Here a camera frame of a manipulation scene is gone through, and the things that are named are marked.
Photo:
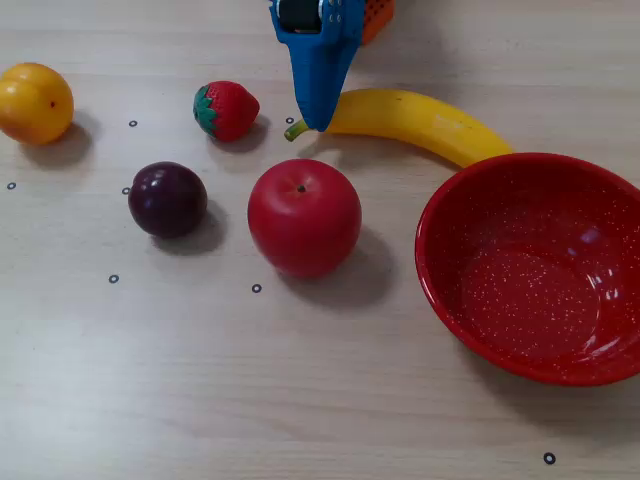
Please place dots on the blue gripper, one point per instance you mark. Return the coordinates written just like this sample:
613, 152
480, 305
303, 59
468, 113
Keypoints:
320, 57

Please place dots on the yellow toy banana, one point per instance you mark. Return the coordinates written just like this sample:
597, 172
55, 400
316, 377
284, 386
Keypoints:
410, 117

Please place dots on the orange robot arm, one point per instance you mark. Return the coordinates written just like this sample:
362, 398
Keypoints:
377, 17

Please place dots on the red speckled bowl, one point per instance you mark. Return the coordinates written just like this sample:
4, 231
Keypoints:
525, 280

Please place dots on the red toy strawberry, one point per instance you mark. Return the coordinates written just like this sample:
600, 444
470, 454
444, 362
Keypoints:
230, 110

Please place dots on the red toy apple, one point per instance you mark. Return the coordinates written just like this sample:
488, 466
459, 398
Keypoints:
305, 225

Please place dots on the purple toy plum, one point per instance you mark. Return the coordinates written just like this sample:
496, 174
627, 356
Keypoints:
167, 200

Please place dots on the yellow toy peach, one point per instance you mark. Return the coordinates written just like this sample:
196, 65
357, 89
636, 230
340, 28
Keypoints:
32, 105

